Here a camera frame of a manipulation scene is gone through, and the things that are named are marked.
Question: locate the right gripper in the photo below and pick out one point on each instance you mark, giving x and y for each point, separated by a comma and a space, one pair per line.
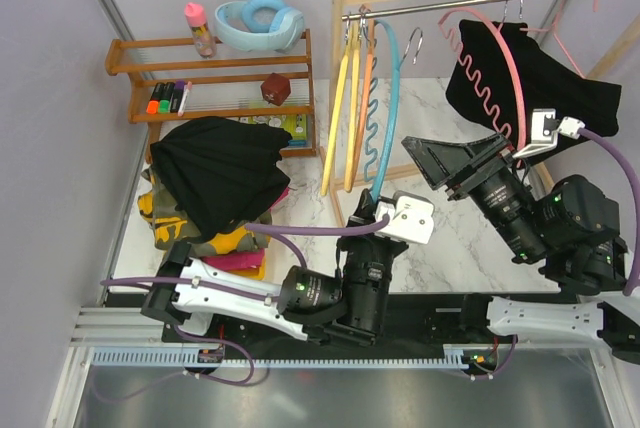
444, 163

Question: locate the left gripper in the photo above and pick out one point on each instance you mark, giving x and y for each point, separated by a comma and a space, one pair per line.
368, 216

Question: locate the blue hanger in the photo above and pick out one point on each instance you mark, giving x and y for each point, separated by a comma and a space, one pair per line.
377, 161

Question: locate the pink trousers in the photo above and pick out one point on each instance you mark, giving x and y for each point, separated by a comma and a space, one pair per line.
235, 262

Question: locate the yellow hanger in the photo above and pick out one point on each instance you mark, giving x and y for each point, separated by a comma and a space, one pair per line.
355, 48
335, 116

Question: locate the black trousers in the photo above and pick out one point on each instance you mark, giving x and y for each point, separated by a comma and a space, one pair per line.
221, 172
546, 83

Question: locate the orange hanger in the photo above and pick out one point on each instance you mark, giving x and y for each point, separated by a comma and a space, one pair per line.
370, 63

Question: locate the camouflage yellow trousers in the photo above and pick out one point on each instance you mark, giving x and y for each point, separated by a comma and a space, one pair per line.
169, 224

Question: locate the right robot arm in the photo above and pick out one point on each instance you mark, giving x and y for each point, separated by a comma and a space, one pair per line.
571, 234

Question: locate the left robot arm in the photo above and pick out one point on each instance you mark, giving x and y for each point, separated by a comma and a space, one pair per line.
347, 307

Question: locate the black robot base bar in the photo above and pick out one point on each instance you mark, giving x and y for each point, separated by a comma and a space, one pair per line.
416, 326

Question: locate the green card box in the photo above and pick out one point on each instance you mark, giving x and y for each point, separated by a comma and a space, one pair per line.
294, 124

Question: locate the brown cube box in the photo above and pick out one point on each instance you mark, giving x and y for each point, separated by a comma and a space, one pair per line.
275, 89

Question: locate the wooden clothes rack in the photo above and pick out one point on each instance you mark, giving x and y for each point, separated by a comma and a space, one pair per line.
618, 50

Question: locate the white pink pen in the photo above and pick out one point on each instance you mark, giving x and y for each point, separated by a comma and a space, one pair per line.
186, 92

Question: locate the purple highlighter marker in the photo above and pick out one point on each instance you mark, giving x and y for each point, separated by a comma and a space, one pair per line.
177, 96

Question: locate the green highlighter marker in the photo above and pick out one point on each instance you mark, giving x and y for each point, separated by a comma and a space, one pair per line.
166, 97

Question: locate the wooden shelf rack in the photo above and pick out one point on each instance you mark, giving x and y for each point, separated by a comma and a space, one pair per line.
228, 87

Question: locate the orange highlighter marker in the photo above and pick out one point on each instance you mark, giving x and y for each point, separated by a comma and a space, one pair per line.
156, 95

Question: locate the pink water bottle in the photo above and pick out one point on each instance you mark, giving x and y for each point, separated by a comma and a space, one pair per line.
197, 21

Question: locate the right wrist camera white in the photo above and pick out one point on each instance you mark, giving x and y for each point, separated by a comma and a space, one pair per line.
545, 130

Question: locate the white cable duct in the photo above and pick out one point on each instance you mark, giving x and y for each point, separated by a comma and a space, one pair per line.
182, 357

